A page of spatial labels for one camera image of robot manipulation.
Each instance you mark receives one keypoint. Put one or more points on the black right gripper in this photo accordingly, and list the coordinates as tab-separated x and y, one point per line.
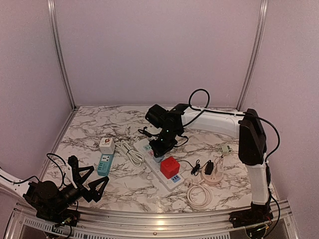
160	152

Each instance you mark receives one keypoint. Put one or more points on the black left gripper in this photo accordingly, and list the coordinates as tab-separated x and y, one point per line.
91	194

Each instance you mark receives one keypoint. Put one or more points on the light blue plug adapter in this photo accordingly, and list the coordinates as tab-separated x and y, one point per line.
158	159

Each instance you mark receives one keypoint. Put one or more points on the red cube socket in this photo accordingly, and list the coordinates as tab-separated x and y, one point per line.
169	167

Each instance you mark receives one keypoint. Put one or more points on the black power adapter with cable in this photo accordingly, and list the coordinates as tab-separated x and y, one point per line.
195	169

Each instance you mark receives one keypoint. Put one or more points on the small white charger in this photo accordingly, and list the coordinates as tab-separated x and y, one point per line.
219	170

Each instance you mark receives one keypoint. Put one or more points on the pink round power socket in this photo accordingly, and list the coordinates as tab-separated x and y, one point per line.
213	179

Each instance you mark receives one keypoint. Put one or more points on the teal power strip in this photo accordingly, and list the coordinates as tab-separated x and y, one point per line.
105	164

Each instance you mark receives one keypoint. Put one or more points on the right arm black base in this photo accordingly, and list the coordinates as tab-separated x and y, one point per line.
254	215

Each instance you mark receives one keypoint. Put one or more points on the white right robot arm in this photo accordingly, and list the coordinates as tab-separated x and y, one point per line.
246	126

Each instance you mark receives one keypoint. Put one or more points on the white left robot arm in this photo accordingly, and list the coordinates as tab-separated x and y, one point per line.
20	187

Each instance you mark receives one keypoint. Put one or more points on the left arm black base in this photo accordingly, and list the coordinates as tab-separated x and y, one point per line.
67	217

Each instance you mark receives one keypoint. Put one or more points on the green white plug adapter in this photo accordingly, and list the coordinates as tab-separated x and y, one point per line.
226	149

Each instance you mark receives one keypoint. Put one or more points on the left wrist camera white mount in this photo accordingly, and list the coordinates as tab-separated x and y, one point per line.
67	171

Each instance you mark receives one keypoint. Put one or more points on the white strip cable plug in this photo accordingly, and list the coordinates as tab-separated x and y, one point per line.
130	135

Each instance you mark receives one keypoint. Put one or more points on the aluminium front rail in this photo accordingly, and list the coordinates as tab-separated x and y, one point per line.
106	224

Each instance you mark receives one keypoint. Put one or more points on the right aluminium frame post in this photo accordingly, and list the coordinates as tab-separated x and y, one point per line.
261	22

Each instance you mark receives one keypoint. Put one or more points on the aluminium frame post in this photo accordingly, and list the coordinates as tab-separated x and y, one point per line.
261	22
59	53

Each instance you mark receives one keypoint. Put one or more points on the left aluminium frame post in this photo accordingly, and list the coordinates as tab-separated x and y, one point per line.
59	53

